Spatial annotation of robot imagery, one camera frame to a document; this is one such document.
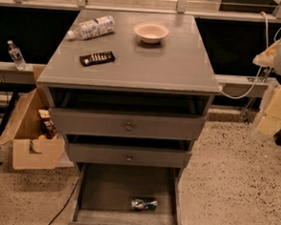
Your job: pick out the grey top drawer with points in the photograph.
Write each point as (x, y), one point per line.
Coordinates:
(122, 124)

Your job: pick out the lying plastic bottle white label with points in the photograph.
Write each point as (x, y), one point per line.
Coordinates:
(93, 28)

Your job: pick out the white bowl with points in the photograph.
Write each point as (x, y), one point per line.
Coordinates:
(150, 32)

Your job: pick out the grey open bottom drawer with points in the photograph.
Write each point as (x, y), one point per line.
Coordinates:
(104, 193)

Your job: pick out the small standing water bottle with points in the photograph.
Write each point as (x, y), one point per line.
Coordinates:
(17, 56)

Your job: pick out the snack items in box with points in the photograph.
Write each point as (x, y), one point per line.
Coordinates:
(47, 126)

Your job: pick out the grey drawer cabinet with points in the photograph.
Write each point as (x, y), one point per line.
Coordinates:
(172, 78)

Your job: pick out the black snack bar wrapper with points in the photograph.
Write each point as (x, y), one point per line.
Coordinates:
(97, 58)

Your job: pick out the grey middle drawer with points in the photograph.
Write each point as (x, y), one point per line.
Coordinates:
(129, 151)

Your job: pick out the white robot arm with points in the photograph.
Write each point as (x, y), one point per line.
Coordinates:
(268, 121)

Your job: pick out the open cardboard box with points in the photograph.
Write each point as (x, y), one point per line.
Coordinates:
(30, 150)

